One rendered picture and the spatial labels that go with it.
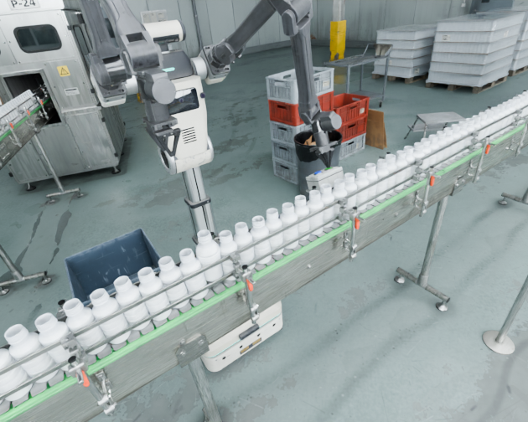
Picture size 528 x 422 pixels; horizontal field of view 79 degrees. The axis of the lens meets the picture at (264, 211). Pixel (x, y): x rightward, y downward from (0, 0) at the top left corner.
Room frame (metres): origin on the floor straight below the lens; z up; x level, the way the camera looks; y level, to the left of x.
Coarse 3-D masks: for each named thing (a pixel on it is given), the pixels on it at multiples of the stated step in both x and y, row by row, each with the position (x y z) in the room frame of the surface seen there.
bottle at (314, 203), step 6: (312, 192) 0.95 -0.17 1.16; (318, 192) 0.94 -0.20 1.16; (312, 198) 0.93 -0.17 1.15; (318, 198) 0.93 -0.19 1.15; (306, 204) 0.94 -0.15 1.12; (312, 204) 0.92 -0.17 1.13; (318, 204) 0.92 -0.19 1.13; (312, 210) 0.91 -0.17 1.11; (318, 216) 0.91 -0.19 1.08; (312, 222) 0.91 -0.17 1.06; (318, 222) 0.91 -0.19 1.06; (312, 228) 0.91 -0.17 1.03
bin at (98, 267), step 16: (112, 240) 1.09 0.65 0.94; (128, 240) 1.12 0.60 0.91; (144, 240) 1.16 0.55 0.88; (80, 256) 1.03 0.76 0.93; (96, 256) 1.05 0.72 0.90; (112, 256) 1.08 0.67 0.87; (128, 256) 1.11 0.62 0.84; (144, 256) 1.14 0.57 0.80; (160, 256) 0.95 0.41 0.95; (80, 272) 1.01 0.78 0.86; (96, 272) 1.04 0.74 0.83; (112, 272) 1.07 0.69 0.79; (128, 272) 1.10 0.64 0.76; (80, 288) 0.97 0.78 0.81; (96, 288) 1.02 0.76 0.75; (112, 288) 1.03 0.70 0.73
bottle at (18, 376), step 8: (0, 352) 0.45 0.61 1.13; (8, 352) 0.46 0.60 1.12; (0, 360) 0.44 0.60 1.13; (8, 360) 0.44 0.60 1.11; (0, 368) 0.43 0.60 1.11; (16, 368) 0.44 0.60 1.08; (0, 376) 0.42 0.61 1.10; (8, 376) 0.43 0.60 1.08; (16, 376) 0.44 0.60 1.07; (24, 376) 0.45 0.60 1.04; (0, 384) 0.41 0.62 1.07; (8, 384) 0.42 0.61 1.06; (16, 384) 0.43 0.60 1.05; (32, 384) 0.45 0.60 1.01; (0, 392) 0.41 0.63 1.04; (16, 392) 0.42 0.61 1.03; (24, 392) 0.43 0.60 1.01; (8, 400) 0.41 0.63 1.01
